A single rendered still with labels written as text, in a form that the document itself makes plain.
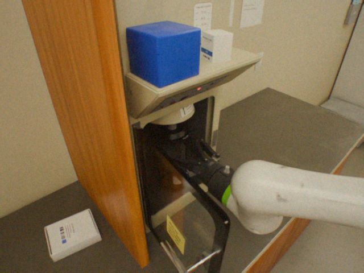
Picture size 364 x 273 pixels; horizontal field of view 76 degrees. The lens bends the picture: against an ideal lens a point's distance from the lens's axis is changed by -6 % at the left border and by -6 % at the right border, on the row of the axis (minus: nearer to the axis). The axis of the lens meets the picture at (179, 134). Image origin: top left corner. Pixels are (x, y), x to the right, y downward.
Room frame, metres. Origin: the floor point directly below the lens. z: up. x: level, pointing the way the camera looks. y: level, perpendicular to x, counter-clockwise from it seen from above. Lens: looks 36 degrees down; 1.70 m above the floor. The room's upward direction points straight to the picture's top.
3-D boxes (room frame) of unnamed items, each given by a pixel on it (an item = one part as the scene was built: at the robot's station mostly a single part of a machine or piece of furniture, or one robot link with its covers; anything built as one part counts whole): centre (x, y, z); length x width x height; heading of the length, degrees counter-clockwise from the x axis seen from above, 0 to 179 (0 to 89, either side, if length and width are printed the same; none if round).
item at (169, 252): (0.26, 0.00, 1.20); 0.10 x 0.05 x 0.03; 33
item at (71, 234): (0.45, 0.36, 0.96); 0.16 x 0.12 x 0.04; 122
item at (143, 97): (0.53, -0.05, 1.46); 0.32 x 0.11 x 0.10; 131
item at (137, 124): (0.47, 0.10, 1.19); 0.03 x 0.02 x 0.39; 131
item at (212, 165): (0.52, -0.08, 1.20); 0.09 x 0.08 x 0.07; 39
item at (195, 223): (0.34, 0.01, 1.19); 0.30 x 0.01 x 0.40; 33
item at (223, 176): (0.46, -0.13, 1.21); 0.09 x 0.06 x 0.12; 129
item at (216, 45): (0.56, -0.08, 1.54); 0.05 x 0.05 x 0.06; 26
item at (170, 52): (0.47, 0.03, 1.56); 0.10 x 0.10 x 0.09; 41
